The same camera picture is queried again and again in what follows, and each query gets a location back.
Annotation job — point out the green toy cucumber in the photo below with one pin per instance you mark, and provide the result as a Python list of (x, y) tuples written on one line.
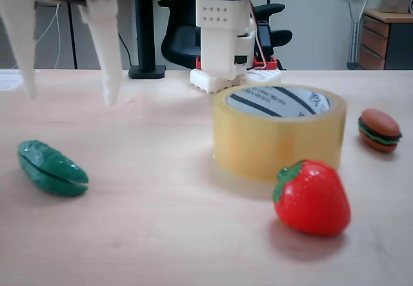
[(48, 169)]

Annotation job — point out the pale desk with black legs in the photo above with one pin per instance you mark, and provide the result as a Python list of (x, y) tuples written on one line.
[(72, 40)]

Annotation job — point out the black pole with clamp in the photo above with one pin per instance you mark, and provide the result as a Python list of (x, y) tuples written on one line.
[(144, 24)]

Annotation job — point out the white printed paper sheet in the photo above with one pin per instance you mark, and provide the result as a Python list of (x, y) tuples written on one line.
[(8, 81)]

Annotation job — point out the black office chair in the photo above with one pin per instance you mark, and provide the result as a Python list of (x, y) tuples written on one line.
[(180, 40)]

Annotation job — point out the yellowish packing tape roll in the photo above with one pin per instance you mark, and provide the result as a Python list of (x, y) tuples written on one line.
[(274, 144)]

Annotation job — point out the grey metal crutch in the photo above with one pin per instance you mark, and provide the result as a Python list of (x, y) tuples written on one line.
[(355, 34)]

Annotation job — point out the red toy strawberry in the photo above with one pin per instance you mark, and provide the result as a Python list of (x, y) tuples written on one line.
[(313, 202)]

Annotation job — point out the brown drawer cabinet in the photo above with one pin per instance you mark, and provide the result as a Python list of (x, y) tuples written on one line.
[(374, 44)]

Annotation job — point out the brown toy hamburger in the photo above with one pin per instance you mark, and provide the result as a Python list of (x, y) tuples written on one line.
[(379, 128)]

